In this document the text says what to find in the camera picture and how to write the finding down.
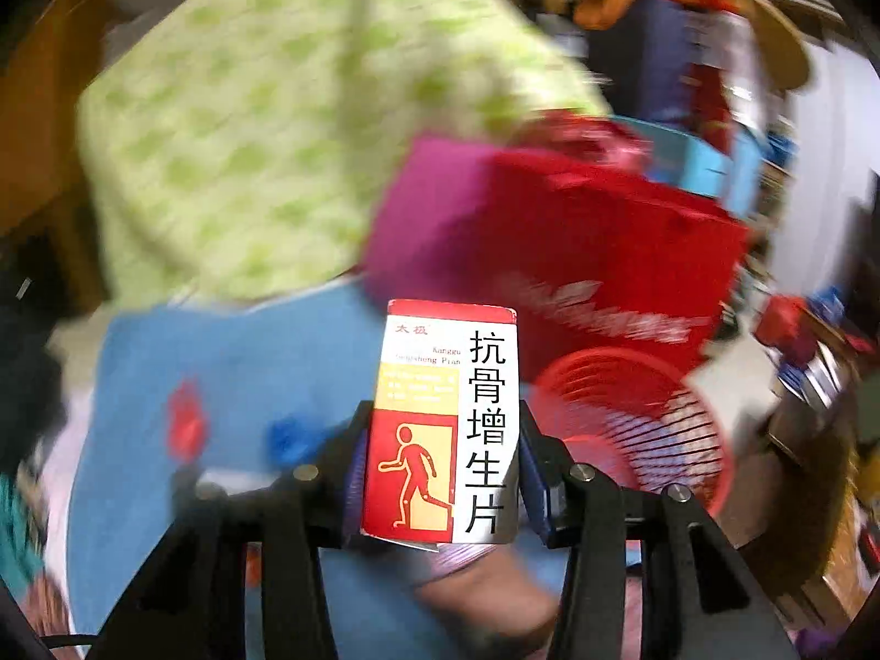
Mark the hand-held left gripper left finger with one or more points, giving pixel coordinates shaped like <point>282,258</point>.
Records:
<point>357,471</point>

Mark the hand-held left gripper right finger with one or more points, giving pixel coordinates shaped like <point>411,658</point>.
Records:
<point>536,485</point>

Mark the red and white medicine box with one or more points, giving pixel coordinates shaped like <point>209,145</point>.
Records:
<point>440,426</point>

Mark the red mesh basket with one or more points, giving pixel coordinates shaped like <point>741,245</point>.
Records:
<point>708,467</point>

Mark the blue blanket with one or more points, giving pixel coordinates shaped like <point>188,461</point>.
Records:
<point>275,357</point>

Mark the red knotted plastic bag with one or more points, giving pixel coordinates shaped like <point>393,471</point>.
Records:
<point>187,423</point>

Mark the red paper bag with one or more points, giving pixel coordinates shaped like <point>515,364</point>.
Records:
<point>605,234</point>

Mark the magenta pillow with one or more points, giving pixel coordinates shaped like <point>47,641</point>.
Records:
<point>426,220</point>

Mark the pale pink sheet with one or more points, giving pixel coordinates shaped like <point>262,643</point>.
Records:
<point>69,440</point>

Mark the light blue box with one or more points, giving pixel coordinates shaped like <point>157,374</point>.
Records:
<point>687,158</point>

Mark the green clover print blanket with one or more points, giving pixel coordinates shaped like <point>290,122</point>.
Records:
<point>275,117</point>

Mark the wooden cabinet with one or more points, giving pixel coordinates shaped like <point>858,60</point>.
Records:
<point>34,117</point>

